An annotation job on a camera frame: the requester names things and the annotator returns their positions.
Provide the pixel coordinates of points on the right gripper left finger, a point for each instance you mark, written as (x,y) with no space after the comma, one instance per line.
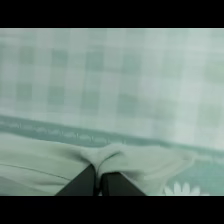
(85,183)

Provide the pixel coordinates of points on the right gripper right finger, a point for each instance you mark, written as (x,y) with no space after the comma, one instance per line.
(116,185)

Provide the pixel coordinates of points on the pale green shirt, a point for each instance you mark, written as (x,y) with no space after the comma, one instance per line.
(40,160)

